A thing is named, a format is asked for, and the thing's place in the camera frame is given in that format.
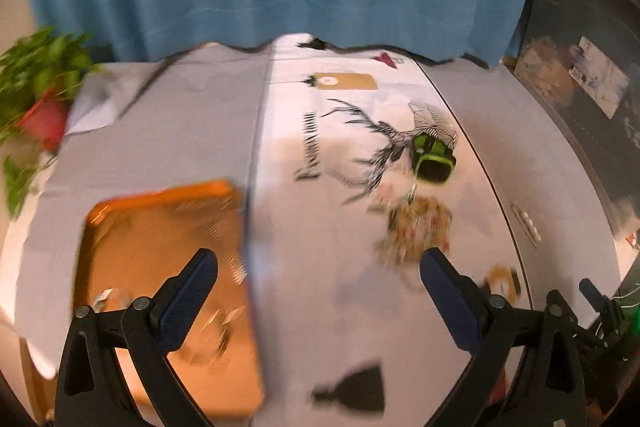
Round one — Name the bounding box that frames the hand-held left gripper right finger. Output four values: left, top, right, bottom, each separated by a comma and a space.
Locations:
419, 248, 588, 427

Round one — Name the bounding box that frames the brown sticker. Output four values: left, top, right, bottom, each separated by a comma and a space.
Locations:
515, 34, 576, 102

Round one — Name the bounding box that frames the dark cabinet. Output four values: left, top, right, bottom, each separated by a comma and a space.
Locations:
502, 0, 640, 298

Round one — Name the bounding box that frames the clear bead bracelet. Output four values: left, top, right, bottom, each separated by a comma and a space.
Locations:
91, 288, 132, 312

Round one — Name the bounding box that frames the gold pearl hair clip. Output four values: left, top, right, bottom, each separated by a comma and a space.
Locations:
192, 306, 242, 359

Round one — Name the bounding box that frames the white deer print sheet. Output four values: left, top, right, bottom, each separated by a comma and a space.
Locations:
244, 34, 532, 427

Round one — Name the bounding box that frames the potted plant in red pot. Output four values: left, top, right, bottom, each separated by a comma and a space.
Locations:
0, 26, 107, 219

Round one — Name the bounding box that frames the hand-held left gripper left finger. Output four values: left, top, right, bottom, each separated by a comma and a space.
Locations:
54, 248, 221, 427

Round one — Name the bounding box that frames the orange tray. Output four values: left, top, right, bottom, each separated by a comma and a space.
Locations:
72, 179, 267, 419

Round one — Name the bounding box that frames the white blue card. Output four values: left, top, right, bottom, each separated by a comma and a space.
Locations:
570, 36, 631, 118

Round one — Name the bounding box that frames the mixed beaded bracelets heap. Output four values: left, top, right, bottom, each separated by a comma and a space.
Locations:
372, 187, 455, 269

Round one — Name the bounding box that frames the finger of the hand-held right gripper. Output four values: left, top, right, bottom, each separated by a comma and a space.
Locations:
579, 278, 617, 319

